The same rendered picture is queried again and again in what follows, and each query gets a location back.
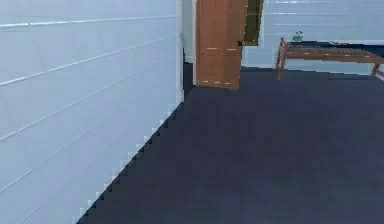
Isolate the brown wooden room door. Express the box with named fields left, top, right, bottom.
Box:
left=195, top=0, right=249, bottom=90

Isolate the dark olive framed picture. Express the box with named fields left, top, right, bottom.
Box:
left=243, top=0, right=265, bottom=47

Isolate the brown wooden table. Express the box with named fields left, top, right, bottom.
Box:
left=275, top=37, right=384, bottom=81

